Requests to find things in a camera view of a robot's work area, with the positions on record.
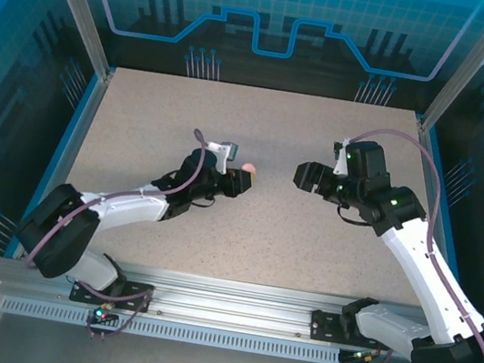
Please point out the pink round charging case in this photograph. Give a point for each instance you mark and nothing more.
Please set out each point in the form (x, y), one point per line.
(249, 167)

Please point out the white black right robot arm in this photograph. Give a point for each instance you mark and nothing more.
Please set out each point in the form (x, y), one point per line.
(422, 265)

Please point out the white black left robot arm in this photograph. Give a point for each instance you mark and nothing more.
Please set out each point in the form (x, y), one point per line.
(127, 209)

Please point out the blue table side strip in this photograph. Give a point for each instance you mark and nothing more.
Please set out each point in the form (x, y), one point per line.
(62, 153)
(435, 145)

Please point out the aluminium mounting beam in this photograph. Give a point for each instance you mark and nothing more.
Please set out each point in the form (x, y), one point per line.
(228, 299)

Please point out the connector with indicator lights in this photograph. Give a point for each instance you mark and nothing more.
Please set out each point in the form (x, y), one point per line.
(101, 313)
(364, 356)

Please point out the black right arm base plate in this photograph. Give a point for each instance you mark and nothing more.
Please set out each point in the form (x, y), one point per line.
(322, 325)

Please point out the aluminium frame post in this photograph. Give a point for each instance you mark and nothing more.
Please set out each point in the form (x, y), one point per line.
(82, 13)
(466, 74)

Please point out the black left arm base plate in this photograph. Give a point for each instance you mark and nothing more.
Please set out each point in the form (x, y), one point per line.
(79, 295)

